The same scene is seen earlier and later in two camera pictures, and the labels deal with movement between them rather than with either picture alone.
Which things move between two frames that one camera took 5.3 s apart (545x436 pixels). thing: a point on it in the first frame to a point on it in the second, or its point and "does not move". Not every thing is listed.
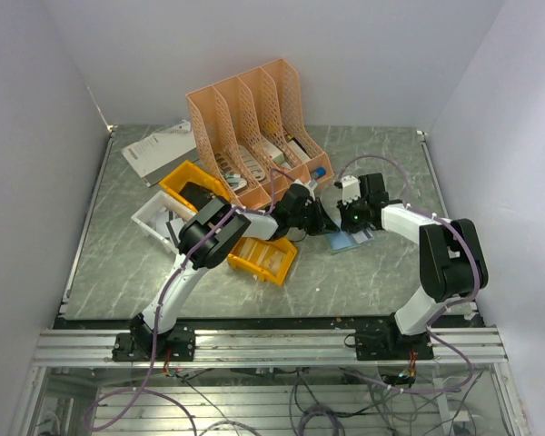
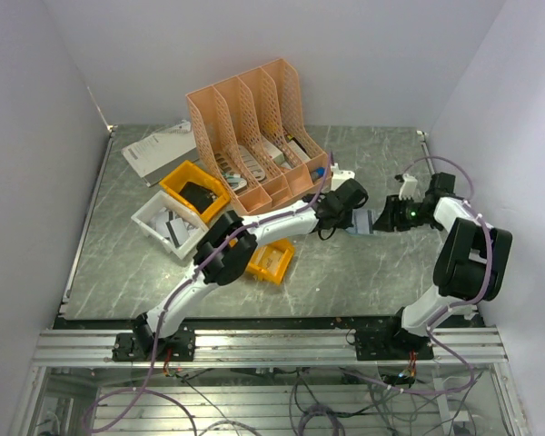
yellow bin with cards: x=267 y=259 does not move
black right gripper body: x=353 y=215 to x=414 y=214
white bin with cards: x=162 y=217 does not move
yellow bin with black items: x=196 y=187 does not move
